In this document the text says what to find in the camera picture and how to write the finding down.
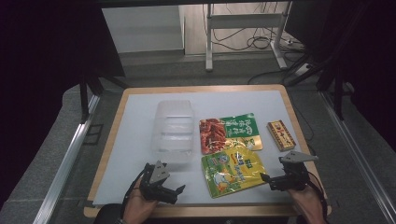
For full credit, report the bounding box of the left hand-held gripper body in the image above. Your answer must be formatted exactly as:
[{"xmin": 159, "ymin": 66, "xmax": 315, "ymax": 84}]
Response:
[{"xmin": 138, "ymin": 161, "xmax": 177, "ymax": 203}]

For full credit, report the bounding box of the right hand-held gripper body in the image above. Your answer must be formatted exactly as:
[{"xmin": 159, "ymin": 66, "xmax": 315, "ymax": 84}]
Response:
[{"xmin": 269, "ymin": 151, "xmax": 319, "ymax": 191}]

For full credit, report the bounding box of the yellow and green spout pouch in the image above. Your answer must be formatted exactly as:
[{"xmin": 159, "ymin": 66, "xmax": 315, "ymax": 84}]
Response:
[{"xmin": 201, "ymin": 146, "xmax": 269, "ymax": 199}]

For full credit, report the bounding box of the clear plastic container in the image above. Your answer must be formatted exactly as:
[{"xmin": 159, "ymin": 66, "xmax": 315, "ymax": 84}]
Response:
[{"xmin": 150, "ymin": 100, "xmax": 195, "ymax": 164}]

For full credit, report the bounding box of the green and red sauce pouch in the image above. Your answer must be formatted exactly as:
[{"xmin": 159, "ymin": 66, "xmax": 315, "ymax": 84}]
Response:
[{"xmin": 199, "ymin": 112, "xmax": 264, "ymax": 156}]

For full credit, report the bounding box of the person's left hand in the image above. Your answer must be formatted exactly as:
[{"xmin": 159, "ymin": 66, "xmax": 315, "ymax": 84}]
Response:
[{"xmin": 122, "ymin": 180, "xmax": 160, "ymax": 224}]

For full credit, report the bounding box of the person's right hand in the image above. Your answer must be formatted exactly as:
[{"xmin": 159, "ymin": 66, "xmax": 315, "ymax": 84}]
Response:
[{"xmin": 288, "ymin": 185, "xmax": 328, "ymax": 224}]

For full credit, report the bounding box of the yellow and red flat box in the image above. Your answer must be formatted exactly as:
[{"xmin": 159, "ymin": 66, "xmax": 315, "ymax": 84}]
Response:
[{"xmin": 266, "ymin": 119, "xmax": 297, "ymax": 152}]

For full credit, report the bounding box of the white table mat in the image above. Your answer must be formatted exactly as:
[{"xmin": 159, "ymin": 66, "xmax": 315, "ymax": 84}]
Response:
[{"xmin": 92, "ymin": 90, "xmax": 320, "ymax": 206}]

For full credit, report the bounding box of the black metal stand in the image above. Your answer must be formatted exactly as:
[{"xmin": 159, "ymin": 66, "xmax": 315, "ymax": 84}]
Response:
[
  {"xmin": 285, "ymin": 54, "xmax": 347, "ymax": 121},
  {"xmin": 78, "ymin": 73, "xmax": 129, "ymax": 124}
]

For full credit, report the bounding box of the white power strip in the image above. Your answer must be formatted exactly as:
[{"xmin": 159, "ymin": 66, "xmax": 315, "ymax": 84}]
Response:
[{"xmin": 293, "ymin": 63, "xmax": 313, "ymax": 77}]

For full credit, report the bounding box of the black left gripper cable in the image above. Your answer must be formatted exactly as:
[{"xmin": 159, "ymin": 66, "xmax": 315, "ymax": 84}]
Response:
[{"xmin": 120, "ymin": 167, "xmax": 148, "ymax": 216}]

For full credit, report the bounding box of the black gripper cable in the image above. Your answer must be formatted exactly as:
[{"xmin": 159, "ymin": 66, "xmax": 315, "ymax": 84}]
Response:
[
  {"xmin": 306, "ymin": 171, "xmax": 330, "ymax": 217},
  {"xmin": 120, "ymin": 167, "xmax": 148, "ymax": 216}
]

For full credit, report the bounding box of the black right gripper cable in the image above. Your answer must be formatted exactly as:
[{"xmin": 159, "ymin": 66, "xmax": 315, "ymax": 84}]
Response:
[{"xmin": 306, "ymin": 171, "xmax": 330, "ymax": 217}]

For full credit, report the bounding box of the aluminium floor rail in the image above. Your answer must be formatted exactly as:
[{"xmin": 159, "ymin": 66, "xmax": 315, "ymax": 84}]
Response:
[
  {"xmin": 320, "ymin": 91, "xmax": 396, "ymax": 224},
  {"xmin": 32, "ymin": 94, "xmax": 101, "ymax": 224}
]

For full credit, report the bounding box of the small black floor frame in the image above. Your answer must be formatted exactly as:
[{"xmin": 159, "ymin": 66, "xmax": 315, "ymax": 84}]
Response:
[{"xmin": 82, "ymin": 123, "xmax": 105, "ymax": 146}]

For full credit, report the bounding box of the tangle of black floor cables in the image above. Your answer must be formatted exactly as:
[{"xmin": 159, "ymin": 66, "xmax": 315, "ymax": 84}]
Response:
[{"xmin": 202, "ymin": 2, "xmax": 283, "ymax": 52}]

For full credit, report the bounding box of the white metal desk frame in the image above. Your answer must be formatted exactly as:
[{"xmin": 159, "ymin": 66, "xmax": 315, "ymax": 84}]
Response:
[{"xmin": 205, "ymin": 1, "xmax": 290, "ymax": 73}]

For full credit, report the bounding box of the white wall panel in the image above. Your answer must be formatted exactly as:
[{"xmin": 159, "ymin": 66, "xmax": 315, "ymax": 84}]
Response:
[{"xmin": 102, "ymin": 5, "xmax": 185, "ymax": 54}]

